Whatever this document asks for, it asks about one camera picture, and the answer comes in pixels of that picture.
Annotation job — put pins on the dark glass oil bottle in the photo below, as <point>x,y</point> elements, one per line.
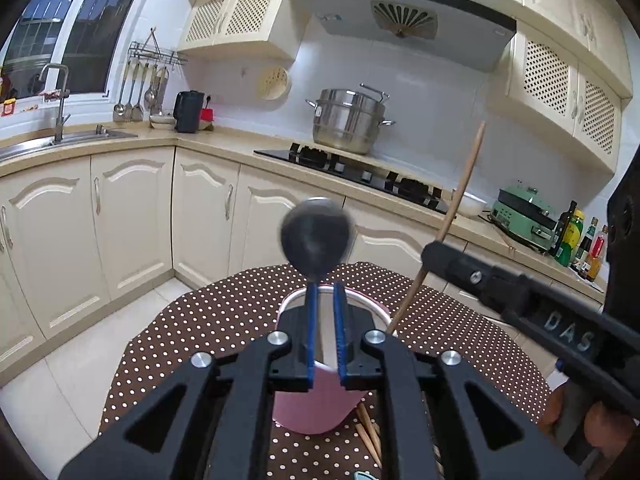
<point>564,230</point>

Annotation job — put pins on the steel sink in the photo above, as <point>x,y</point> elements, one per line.
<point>75,137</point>

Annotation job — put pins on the hanging steel spoon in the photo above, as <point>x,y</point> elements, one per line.
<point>150,96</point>

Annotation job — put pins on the range hood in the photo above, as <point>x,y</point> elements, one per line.
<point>350,10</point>

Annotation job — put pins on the hanging steel ladle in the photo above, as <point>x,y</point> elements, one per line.
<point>119,110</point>

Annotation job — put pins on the hanging steel strainer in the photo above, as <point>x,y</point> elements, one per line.
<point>160,87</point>

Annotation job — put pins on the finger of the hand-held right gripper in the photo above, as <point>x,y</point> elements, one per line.
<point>465,272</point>

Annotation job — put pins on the green electric cooker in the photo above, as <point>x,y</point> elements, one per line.
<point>522,217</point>

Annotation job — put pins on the metal spoon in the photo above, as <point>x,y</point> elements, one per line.
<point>317,237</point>

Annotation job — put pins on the beige kitchen countertop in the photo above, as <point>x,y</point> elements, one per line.
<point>225,147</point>

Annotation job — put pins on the brown polka-dot tablecloth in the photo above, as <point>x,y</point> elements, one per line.
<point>200,320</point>

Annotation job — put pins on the thick wooden chopstick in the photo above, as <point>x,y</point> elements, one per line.
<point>467,175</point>

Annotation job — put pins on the black electric kettle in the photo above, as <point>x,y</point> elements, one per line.
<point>189,112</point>

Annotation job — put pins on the stacked bowls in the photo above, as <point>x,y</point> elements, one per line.
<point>162,121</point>

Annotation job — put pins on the white bowl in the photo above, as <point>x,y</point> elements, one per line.
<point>471,205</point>

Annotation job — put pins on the cream lattice wall cabinet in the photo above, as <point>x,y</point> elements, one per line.
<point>550,80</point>
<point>235,15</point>

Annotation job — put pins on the hanging steel turner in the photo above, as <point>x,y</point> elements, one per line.
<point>138,111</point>

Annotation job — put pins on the pink cup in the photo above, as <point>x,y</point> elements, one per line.
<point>310,410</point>

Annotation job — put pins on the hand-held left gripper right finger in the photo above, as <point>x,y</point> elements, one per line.
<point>341,340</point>

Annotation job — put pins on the kitchen window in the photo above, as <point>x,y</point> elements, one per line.
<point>100,10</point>

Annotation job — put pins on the dark sauce bottle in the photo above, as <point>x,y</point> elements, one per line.
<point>586,247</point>

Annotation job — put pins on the red orange sauce bottle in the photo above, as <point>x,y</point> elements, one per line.
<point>597,255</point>

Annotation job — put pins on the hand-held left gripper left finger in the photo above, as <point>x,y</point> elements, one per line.
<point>310,340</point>

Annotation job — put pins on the black gas hob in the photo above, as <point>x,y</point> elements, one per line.
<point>360,172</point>

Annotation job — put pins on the red container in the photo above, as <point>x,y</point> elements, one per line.
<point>208,119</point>

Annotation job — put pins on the hanging slotted turner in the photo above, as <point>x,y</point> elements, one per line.
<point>129,110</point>

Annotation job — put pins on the steel steamer pot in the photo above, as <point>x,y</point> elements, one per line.
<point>347,122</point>

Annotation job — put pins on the steel faucet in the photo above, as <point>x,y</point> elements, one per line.
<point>61,110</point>

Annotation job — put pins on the person's right hand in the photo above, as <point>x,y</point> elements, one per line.
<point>612,430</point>

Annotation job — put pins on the small red labelled jar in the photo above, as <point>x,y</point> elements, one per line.
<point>8,108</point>

